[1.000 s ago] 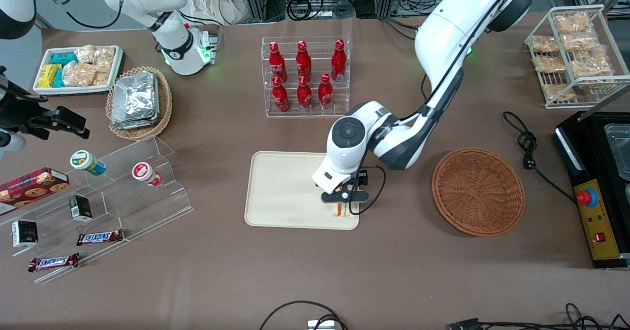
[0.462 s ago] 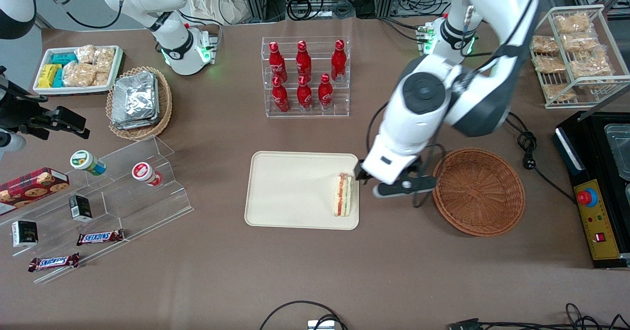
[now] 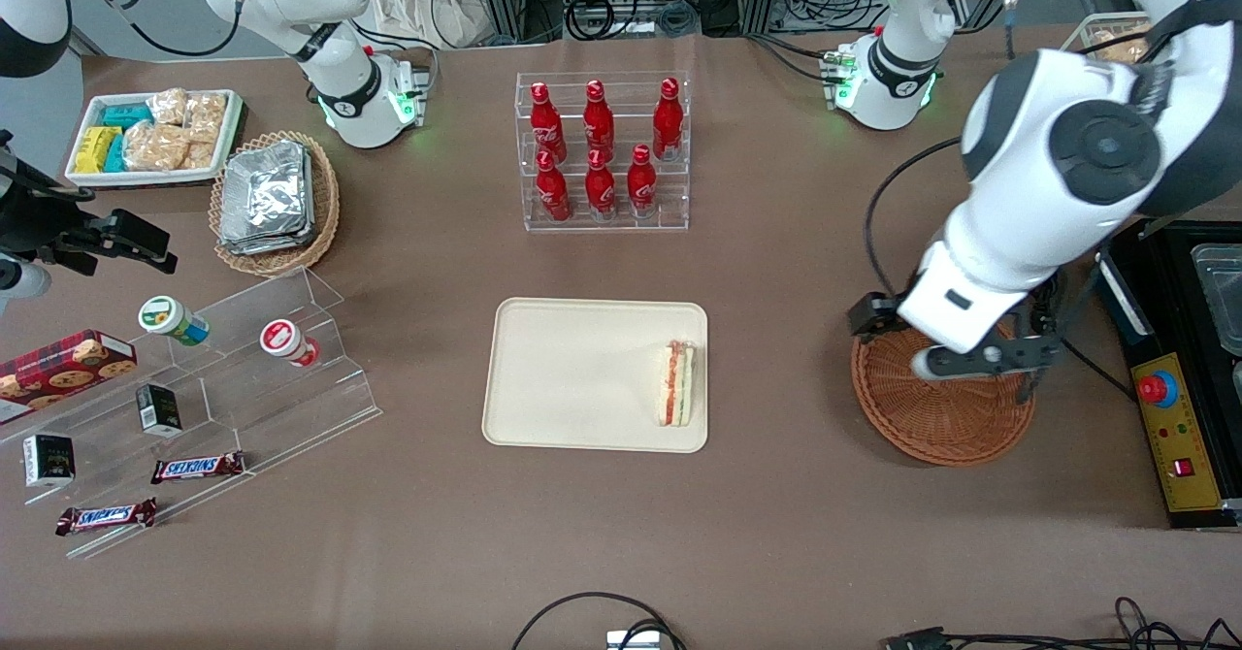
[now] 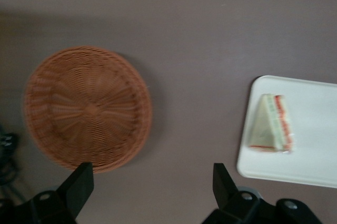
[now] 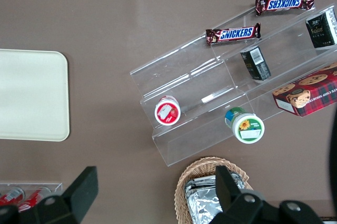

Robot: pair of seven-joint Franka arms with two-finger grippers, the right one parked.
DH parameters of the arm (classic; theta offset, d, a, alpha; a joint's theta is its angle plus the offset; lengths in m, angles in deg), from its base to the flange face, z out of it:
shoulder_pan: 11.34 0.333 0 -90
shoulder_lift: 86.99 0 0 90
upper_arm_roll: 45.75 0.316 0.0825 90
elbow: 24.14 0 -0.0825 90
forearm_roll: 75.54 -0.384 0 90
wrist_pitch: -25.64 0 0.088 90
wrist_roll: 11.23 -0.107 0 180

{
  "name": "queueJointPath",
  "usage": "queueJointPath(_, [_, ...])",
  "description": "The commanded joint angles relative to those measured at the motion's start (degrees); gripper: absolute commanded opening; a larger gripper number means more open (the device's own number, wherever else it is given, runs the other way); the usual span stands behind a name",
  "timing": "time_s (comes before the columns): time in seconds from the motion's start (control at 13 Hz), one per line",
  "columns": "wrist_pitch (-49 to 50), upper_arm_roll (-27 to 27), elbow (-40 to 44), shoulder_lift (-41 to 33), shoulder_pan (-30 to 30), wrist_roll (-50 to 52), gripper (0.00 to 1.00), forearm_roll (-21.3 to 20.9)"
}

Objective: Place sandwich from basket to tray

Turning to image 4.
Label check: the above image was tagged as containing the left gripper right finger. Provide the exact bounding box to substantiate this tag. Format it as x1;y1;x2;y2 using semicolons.
202;162;277;224

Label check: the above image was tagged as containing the round brown wicker basket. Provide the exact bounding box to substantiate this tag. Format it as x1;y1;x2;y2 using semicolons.
23;46;153;174

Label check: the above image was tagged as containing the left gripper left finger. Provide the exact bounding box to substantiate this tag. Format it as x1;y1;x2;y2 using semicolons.
26;162;95;224

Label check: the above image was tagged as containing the triangle sandwich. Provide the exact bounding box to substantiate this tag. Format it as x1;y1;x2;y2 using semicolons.
246;94;294;154

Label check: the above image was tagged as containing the cream plastic tray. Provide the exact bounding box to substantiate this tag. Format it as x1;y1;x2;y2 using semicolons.
236;75;337;189

